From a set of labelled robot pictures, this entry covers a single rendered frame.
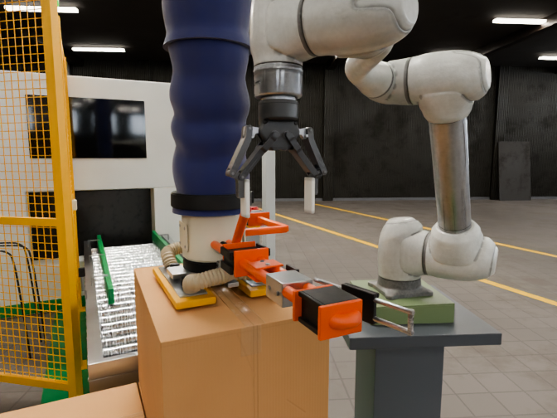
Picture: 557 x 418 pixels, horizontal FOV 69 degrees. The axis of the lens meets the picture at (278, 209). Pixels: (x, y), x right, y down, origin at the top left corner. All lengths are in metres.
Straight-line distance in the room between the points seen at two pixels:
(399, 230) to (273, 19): 0.95
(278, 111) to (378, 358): 1.05
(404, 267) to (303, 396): 0.64
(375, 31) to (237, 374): 0.73
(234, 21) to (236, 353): 0.79
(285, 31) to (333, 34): 0.09
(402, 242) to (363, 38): 0.94
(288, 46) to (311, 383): 0.76
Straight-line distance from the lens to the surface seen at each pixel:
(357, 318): 0.61
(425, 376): 1.65
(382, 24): 0.67
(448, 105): 1.19
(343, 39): 0.69
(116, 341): 1.93
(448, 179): 1.31
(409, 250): 1.48
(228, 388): 0.98
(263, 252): 0.91
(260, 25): 0.76
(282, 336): 0.98
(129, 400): 1.50
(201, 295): 1.05
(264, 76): 0.75
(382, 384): 1.61
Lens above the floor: 1.32
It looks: 7 degrees down
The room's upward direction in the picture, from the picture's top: straight up
